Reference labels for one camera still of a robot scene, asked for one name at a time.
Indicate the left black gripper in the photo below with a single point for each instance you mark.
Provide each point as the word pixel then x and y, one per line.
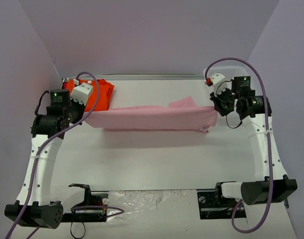
pixel 77 113

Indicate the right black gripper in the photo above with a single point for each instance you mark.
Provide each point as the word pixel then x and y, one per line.
pixel 219 104

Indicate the pink t shirt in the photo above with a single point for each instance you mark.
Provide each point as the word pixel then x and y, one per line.
pixel 180 115

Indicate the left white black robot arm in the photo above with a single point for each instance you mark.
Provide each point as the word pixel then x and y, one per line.
pixel 33 206

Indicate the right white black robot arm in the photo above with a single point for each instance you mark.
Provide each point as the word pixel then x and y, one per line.
pixel 271 179

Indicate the white plastic basket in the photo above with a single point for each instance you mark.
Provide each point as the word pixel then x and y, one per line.
pixel 228 71

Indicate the folded orange t shirt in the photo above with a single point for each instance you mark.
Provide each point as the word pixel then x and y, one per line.
pixel 105 95

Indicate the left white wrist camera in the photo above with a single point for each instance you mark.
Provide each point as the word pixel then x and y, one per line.
pixel 81 93

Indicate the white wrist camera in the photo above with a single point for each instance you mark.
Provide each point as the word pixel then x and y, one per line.
pixel 81 93
pixel 217 79

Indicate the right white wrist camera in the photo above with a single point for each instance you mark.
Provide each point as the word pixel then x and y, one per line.
pixel 217 79

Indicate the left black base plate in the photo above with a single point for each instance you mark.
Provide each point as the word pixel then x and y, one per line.
pixel 89 215

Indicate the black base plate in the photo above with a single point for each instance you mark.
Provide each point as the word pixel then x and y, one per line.
pixel 89 215
pixel 212 206

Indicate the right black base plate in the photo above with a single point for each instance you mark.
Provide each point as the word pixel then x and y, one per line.
pixel 212 206

